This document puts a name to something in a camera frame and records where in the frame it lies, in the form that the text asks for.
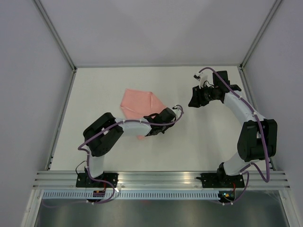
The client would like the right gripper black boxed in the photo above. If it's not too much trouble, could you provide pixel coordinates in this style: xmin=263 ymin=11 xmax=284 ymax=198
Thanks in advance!
xmin=188 ymin=84 xmax=218 ymax=108

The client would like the pink cloth napkin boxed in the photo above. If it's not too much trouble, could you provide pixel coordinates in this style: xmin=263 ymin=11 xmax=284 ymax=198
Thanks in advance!
xmin=120 ymin=88 xmax=168 ymax=141

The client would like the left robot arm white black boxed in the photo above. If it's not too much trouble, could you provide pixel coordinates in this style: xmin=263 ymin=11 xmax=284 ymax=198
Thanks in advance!
xmin=78 ymin=105 xmax=184 ymax=187

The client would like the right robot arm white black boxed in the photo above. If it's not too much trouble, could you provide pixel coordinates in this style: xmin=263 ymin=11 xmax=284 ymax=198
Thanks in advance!
xmin=188 ymin=70 xmax=277 ymax=187

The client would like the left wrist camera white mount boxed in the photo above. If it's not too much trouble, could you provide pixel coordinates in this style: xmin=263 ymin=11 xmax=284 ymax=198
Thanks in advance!
xmin=172 ymin=105 xmax=184 ymax=118

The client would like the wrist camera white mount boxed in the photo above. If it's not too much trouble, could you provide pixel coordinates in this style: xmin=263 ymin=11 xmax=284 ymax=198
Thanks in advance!
xmin=194 ymin=72 xmax=208 ymax=88
xmin=172 ymin=105 xmax=184 ymax=118

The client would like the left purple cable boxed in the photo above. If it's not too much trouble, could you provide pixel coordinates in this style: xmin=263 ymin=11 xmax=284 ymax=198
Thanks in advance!
xmin=42 ymin=105 xmax=185 ymax=209

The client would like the purple cable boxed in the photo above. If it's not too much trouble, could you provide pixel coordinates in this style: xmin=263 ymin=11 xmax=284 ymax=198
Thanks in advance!
xmin=42 ymin=105 xmax=185 ymax=209
xmin=198 ymin=67 xmax=272 ymax=206

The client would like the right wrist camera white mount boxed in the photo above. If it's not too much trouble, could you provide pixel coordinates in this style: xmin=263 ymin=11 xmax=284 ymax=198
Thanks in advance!
xmin=194 ymin=72 xmax=208 ymax=88

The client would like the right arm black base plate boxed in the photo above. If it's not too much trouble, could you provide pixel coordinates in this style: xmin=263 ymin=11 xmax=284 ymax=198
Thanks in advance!
xmin=196 ymin=173 xmax=245 ymax=189

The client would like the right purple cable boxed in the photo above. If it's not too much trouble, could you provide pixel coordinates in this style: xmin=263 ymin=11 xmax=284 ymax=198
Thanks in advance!
xmin=198 ymin=67 xmax=272 ymax=206

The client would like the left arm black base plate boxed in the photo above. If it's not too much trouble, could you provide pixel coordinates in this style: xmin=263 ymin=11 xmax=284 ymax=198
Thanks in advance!
xmin=76 ymin=172 xmax=118 ymax=188

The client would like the right aluminium frame post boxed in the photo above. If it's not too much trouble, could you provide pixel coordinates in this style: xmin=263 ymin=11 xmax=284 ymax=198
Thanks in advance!
xmin=239 ymin=0 xmax=284 ymax=70

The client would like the aluminium frame post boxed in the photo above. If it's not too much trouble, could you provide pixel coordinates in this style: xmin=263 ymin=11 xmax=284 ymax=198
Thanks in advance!
xmin=239 ymin=0 xmax=284 ymax=70
xmin=32 ymin=0 xmax=77 ymax=72

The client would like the aluminium mounting rail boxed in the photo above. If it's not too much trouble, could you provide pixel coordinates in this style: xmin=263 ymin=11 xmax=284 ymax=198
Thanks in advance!
xmin=32 ymin=171 xmax=290 ymax=191

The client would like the white slotted cable duct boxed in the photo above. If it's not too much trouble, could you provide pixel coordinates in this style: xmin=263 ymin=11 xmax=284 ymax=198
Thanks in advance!
xmin=42 ymin=190 xmax=220 ymax=200

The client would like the left aluminium frame post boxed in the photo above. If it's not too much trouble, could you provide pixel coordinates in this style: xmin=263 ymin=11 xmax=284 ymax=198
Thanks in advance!
xmin=32 ymin=0 xmax=77 ymax=72

